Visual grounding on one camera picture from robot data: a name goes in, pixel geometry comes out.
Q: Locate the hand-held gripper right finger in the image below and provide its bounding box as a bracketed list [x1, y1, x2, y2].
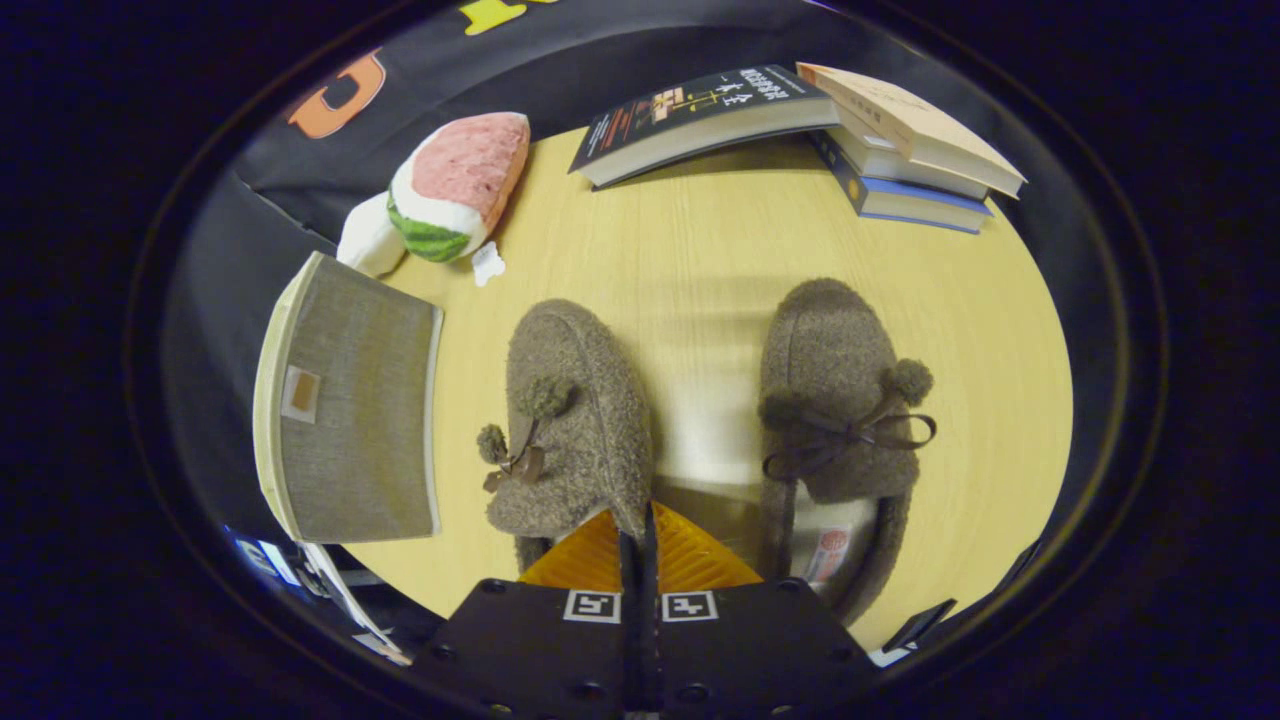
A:
[641, 500, 881, 720]

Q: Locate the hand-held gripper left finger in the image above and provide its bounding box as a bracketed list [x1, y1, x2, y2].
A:
[412, 508, 641, 720]

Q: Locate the brown fuzzy shoe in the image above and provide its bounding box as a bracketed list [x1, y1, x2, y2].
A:
[757, 278, 938, 626]
[476, 298, 656, 576]

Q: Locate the watermelon slice plush toy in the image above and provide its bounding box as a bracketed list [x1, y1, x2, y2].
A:
[386, 112, 532, 288]

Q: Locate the blue cover book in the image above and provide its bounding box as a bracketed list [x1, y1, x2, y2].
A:
[808, 130, 994, 235]

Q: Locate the black cover book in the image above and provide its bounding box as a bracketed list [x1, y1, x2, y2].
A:
[568, 65, 841, 189]

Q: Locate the beige cover book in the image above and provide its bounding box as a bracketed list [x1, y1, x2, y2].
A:
[796, 62, 1028, 199]

